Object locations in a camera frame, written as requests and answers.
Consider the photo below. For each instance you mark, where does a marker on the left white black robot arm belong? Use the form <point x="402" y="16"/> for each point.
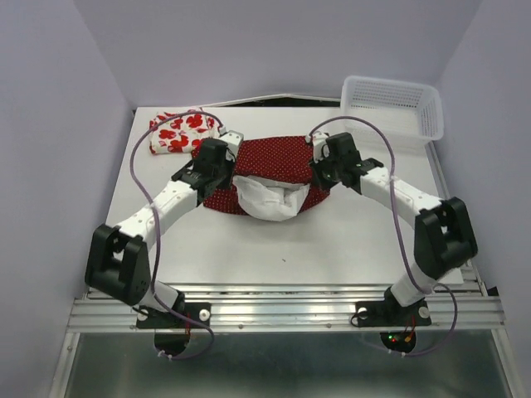
<point x="118" y="262"/>

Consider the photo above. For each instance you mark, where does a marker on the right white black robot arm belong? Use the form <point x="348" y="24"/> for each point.
<point x="443" y="235"/>

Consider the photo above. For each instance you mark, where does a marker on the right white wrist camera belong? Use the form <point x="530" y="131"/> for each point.
<point x="318" y="142"/>

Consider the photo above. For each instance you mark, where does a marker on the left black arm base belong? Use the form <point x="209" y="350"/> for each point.
<point x="178" y="338"/>

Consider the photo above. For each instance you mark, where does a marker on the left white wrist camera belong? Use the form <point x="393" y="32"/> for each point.
<point x="234" y="140"/>

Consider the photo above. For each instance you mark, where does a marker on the aluminium rail frame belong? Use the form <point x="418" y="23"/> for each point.
<point x="474" y="363"/>

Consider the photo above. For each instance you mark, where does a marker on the white plastic basket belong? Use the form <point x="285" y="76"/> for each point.
<point x="410" y="114"/>

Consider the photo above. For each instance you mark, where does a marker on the white table board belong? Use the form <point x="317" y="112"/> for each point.
<point x="347" y="239"/>

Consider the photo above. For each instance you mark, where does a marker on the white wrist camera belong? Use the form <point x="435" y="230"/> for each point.
<point x="234" y="140"/>
<point x="318" y="142"/>

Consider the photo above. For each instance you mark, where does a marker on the dark red dotted skirt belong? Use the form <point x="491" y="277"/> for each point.
<point x="272" y="181"/>

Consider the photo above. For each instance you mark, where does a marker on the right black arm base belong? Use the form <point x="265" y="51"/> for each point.
<point x="399" y="325"/>

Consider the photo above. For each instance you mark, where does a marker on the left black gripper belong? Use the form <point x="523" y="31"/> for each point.
<point x="226" y="183"/>

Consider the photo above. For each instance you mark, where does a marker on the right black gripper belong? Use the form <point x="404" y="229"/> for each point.
<point x="325" y="185"/>

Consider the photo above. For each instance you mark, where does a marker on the white red poppy skirt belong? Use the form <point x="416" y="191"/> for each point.
<point x="180" y="135"/>

